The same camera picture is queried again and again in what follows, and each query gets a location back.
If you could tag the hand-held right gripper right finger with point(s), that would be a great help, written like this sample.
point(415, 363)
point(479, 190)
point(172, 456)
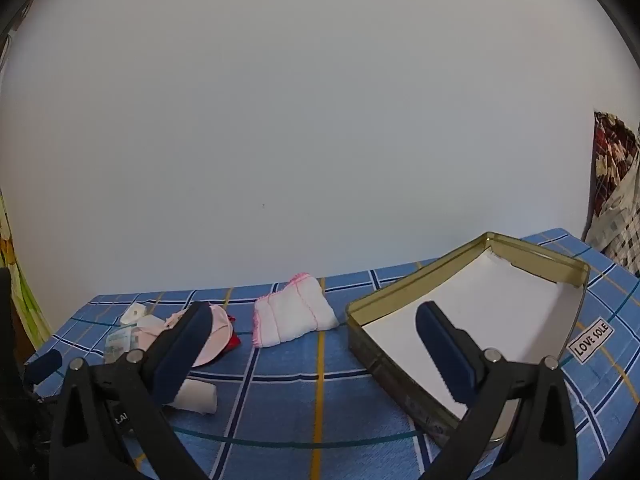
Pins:
point(442, 350)

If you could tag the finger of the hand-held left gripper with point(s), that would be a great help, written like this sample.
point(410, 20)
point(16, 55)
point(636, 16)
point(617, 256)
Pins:
point(44, 365)

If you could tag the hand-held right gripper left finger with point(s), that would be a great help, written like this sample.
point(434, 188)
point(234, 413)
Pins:
point(182, 345)

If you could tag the pink baby cap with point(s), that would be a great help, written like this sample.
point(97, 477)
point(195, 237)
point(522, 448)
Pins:
point(217, 335)

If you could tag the white sock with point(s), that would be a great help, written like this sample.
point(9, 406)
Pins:
point(200, 396)

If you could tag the white pad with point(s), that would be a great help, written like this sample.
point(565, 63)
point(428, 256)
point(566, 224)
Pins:
point(133, 314)

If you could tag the green tissue packet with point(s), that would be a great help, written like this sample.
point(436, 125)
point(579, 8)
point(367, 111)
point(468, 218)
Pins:
point(119, 344)

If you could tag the gold metal tin box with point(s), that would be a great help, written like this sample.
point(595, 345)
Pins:
point(500, 300)

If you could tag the white towel with pink stitching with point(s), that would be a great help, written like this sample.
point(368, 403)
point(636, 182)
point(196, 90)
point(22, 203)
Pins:
point(295, 312)

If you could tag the green patterned curtain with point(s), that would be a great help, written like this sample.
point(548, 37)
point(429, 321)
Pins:
point(20, 280)

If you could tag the blue plaid bed sheet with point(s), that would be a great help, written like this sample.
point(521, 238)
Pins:
point(300, 400)

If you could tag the beige plaid cloth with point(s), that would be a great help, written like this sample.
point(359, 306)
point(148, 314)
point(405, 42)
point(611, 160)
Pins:
point(620, 225)

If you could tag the red floral pillow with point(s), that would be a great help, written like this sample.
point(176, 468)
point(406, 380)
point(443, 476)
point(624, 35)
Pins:
point(612, 145)

